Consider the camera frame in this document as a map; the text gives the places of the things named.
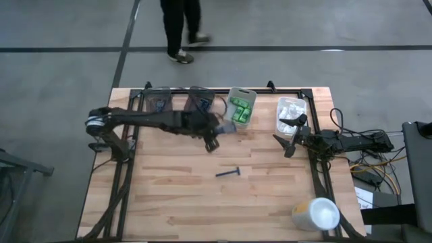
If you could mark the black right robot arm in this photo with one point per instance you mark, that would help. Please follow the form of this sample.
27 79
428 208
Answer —
357 141

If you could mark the blue disposable razor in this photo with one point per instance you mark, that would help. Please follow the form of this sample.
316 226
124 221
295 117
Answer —
227 173

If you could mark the grey metal cart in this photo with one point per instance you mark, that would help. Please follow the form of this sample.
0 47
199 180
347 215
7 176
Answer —
20 165

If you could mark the white plastic bin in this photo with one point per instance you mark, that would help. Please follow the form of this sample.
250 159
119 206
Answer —
303 104

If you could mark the dark blue toiletry tube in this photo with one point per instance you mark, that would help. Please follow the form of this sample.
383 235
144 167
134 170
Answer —
204 103

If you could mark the walking person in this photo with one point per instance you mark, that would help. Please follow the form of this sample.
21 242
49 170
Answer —
175 27

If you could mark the green travel bottle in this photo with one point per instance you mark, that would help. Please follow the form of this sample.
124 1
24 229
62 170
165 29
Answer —
246 116
238 101
237 114
245 106

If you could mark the wipes canister with yellow label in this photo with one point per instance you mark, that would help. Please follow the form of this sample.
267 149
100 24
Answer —
317 214

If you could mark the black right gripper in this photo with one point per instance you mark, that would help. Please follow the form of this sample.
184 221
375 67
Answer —
310 137

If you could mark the dark grey plastic bin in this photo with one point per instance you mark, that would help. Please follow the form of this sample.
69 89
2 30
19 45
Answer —
150 94
194 98

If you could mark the clear bag of cotton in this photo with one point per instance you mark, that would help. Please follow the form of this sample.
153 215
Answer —
283 130
287 109

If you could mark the black metal rig frame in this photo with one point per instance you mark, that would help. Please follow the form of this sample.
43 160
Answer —
306 93

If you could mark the white paper sheet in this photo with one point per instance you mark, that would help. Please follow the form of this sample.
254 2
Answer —
364 199

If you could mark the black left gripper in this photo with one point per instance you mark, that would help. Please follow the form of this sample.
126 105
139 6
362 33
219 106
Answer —
195 123

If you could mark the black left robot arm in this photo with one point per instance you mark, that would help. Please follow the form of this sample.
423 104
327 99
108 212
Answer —
141 119

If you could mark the grey panel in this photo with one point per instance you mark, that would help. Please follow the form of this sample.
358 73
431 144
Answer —
420 175

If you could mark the light grey plastic bin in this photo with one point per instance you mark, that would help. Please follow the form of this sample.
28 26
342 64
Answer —
248 92

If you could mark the black power adapter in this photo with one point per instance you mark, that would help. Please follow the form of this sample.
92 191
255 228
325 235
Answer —
368 177

